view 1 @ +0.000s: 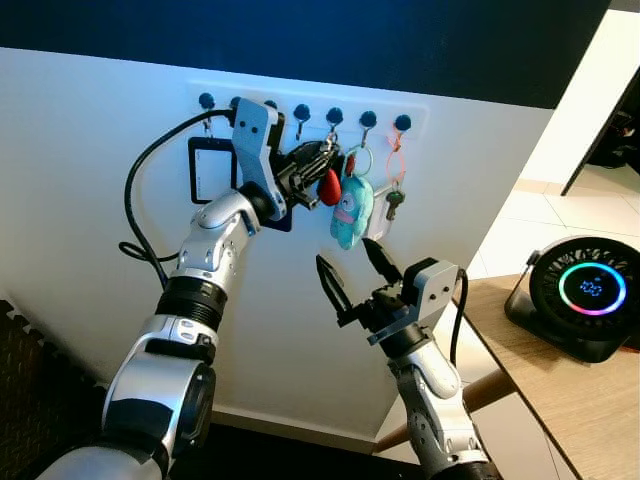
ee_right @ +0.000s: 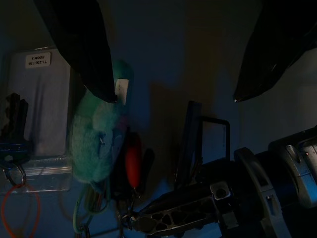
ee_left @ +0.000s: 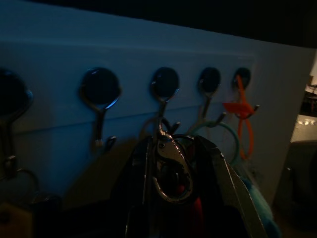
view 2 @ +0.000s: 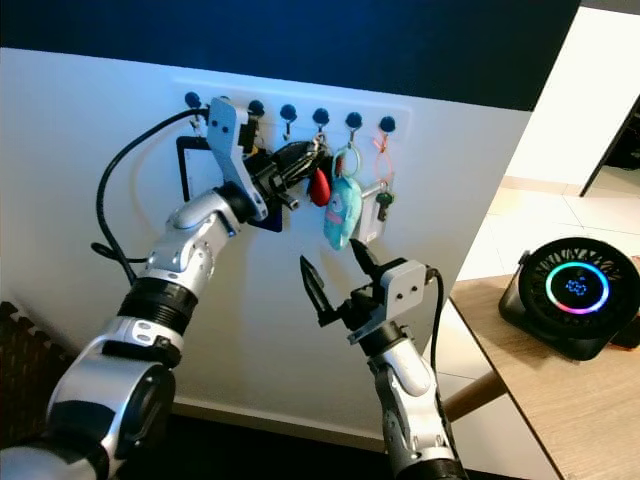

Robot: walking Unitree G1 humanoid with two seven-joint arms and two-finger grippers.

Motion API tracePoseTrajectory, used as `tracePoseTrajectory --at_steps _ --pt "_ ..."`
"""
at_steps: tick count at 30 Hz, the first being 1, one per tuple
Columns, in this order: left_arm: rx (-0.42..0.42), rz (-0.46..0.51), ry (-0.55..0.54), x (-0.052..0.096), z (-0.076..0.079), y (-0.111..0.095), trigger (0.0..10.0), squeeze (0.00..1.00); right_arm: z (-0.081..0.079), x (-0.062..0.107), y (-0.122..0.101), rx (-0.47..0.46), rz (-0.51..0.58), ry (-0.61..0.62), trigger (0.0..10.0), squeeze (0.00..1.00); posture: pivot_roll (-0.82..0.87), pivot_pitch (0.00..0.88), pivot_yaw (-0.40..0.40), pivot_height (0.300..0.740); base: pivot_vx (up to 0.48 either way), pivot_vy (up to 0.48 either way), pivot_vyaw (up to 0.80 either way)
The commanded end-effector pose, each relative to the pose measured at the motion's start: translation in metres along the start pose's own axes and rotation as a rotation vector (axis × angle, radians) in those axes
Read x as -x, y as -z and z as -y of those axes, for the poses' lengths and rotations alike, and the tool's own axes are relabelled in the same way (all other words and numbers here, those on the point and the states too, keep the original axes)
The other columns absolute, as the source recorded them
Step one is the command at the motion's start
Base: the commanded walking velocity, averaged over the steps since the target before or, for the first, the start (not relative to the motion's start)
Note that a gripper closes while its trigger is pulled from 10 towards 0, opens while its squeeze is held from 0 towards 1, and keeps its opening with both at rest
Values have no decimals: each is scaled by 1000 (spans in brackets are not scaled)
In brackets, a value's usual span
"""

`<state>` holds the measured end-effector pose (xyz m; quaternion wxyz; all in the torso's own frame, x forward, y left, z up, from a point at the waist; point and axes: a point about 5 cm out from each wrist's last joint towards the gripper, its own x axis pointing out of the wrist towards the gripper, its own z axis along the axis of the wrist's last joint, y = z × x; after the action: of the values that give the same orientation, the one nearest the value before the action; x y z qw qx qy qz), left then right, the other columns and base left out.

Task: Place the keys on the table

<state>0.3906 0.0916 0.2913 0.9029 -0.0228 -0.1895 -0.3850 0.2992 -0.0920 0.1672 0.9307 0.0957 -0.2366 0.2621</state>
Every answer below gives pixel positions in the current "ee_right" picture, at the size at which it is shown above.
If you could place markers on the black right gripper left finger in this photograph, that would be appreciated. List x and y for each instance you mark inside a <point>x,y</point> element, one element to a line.
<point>81,44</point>

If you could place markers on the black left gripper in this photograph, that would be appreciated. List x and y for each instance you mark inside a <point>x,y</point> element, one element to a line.
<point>224,205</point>

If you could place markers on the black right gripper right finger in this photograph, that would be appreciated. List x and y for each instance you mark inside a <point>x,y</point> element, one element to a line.
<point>277,44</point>

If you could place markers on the clear plastic key tag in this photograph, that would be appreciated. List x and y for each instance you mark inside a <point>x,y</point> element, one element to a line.
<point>47,104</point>

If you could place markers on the black framed tag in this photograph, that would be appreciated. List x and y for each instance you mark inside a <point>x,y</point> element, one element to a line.
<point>214,141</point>

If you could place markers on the red oval key fob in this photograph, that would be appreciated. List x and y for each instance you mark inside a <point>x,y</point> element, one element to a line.
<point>132,161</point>

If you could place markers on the dark key with blue head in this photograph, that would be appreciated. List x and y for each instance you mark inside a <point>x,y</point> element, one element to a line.
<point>15,119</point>

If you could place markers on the orange rubber band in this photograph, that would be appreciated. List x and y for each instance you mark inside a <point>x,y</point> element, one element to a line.
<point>37,208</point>

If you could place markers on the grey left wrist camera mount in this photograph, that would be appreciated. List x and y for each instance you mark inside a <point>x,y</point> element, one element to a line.
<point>250,173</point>

